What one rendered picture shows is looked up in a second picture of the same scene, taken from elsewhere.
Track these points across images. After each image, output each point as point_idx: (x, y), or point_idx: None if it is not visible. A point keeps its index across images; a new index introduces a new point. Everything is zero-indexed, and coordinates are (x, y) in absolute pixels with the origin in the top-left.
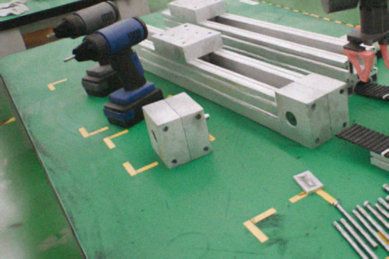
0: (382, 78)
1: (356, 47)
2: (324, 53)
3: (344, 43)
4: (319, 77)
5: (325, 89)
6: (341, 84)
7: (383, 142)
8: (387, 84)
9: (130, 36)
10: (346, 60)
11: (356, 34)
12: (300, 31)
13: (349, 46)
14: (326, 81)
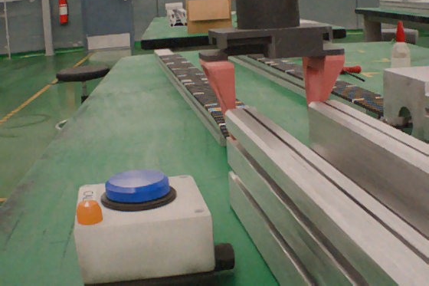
0: (209, 210)
1: (326, 45)
2: (357, 116)
3: (273, 126)
4: (417, 76)
5: (420, 68)
6: (391, 68)
7: (374, 100)
8: (225, 196)
9: None
10: (329, 100)
11: (313, 25)
12: (347, 198)
13: (335, 47)
14: (410, 72)
